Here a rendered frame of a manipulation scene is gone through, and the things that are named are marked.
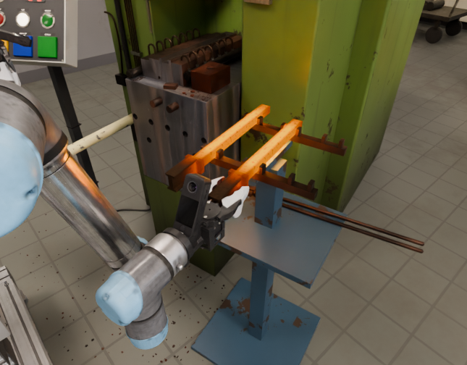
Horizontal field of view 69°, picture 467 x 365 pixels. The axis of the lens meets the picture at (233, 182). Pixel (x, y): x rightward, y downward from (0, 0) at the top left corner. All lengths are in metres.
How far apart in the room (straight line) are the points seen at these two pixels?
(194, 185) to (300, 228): 0.49
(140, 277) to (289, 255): 0.49
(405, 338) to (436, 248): 0.61
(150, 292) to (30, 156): 0.29
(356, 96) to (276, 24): 0.59
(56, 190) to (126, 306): 0.20
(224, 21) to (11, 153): 1.41
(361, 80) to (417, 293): 1.01
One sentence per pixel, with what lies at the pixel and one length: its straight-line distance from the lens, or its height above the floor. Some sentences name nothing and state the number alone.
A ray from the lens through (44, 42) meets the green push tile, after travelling 1.54.
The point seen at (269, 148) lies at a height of 0.94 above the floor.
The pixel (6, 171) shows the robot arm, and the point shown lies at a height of 1.20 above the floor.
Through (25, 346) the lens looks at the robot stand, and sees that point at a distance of 1.48.
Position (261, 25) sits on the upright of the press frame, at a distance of 1.20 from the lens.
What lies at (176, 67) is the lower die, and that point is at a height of 0.98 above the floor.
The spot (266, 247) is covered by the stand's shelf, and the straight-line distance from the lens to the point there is 0.97.
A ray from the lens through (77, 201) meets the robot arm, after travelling 0.60.
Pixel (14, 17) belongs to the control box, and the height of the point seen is 1.10.
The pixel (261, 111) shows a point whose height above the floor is 0.94.
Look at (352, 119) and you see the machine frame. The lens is 1.66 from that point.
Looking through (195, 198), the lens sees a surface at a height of 0.99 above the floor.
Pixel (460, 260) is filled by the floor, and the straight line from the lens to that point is 2.15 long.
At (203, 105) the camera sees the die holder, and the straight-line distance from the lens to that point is 1.16.
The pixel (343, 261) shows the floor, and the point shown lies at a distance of 1.88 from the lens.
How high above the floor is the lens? 1.39
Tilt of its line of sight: 38 degrees down
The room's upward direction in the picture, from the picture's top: straight up
